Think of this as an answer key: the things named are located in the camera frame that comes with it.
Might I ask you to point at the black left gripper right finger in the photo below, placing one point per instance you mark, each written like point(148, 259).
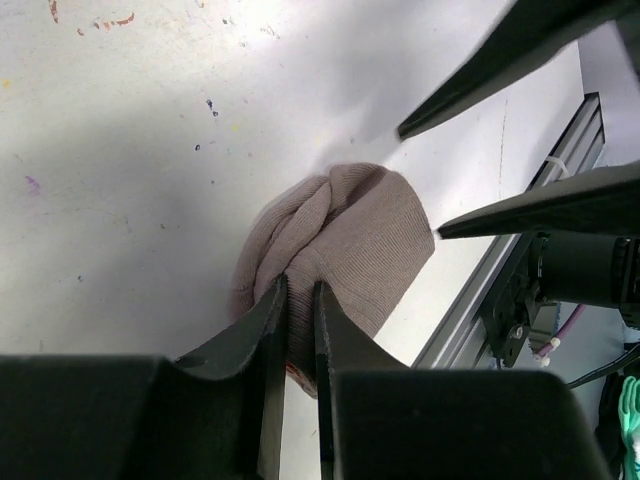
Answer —
point(379, 419)

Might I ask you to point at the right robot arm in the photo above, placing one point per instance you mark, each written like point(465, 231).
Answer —
point(573, 236)

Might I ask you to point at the beige sock orange stripes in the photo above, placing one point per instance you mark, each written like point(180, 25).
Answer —
point(361, 228)

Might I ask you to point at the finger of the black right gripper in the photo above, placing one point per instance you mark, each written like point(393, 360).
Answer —
point(528, 36)
point(592, 202)

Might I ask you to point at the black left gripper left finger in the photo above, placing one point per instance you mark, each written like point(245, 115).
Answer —
point(214, 413)

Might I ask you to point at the aluminium table rail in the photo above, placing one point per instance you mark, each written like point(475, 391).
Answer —
point(489, 321)

